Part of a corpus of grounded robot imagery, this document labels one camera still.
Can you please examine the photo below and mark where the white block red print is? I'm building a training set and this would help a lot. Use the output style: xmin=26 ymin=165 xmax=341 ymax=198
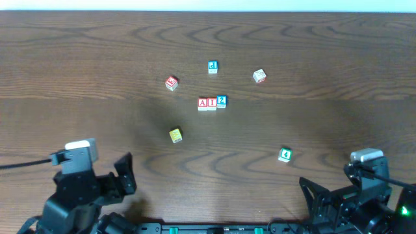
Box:
xmin=253 ymin=69 xmax=267 ymax=83

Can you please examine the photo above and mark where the red letter I block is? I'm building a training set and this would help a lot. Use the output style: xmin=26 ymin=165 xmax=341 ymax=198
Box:
xmin=207 ymin=97 xmax=217 ymax=111

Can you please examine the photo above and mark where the red letter E block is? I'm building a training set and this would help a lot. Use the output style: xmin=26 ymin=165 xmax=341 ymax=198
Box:
xmin=165 ymin=76 xmax=178 ymax=91

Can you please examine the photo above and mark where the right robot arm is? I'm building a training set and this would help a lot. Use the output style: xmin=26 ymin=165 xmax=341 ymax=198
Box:
xmin=297 ymin=156 xmax=415 ymax=233

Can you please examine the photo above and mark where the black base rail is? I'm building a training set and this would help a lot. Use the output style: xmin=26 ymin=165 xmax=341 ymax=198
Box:
xmin=97 ymin=216 xmax=313 ymax=234

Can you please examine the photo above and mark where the red letter A block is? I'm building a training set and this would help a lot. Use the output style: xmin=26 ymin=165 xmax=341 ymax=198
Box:
xmin=198 ymin=97 xmax=207 ymax=111

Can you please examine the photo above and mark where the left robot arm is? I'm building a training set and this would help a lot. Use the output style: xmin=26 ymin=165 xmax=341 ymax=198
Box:
xmin=18 ymin=147 xmax=137 ymax=233

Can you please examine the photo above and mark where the blue number 2 block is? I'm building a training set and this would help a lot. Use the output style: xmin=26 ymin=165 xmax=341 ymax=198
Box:
xmin=216 ymin=95 xmax=228 ymax=109

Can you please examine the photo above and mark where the green number 4 block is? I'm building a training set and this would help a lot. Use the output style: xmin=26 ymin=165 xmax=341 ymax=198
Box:
xmin=278 ymin=148 xmax=293 ymax=163

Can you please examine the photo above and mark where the blue letter P block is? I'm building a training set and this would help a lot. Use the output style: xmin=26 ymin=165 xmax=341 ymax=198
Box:
xmin=208 ymin=60 xmax=218 ymax=74

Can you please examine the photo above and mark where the yellow wooden block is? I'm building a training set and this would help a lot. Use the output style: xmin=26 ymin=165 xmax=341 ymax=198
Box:
xmin=169 ymin=128 xmax=183 ymax=144

